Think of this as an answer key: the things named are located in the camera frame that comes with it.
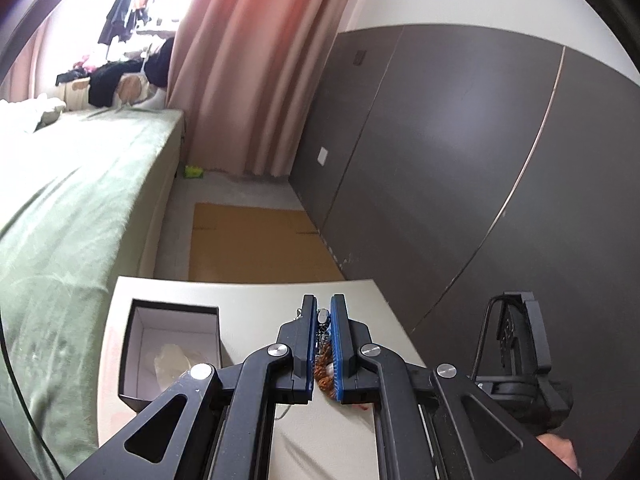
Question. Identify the black jewelry gift box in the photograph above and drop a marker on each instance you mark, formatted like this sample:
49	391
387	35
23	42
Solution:
161	342

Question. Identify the white wall socket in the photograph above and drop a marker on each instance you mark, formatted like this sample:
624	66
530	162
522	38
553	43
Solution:
322	156

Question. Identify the small green floor object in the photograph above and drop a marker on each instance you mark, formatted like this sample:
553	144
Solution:
193	172

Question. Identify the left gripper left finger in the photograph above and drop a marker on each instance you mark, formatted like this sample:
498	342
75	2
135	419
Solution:
280	373

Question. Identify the hanging dark clothes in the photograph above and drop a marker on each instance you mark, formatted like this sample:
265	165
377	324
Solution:
122	19

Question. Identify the person's right hand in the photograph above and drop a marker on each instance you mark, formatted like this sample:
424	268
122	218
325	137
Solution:
563	449

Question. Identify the flattened cardboard sheet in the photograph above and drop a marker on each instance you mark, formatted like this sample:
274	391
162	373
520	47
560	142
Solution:
251	245

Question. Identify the clothes pile on bed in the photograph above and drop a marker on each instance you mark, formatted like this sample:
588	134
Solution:
137	82

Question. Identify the pink curtain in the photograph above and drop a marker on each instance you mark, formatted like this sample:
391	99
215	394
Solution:
244	73

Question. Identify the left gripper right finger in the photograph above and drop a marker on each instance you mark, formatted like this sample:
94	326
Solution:
402	396

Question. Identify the green bed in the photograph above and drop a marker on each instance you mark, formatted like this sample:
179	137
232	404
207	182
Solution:
82	203

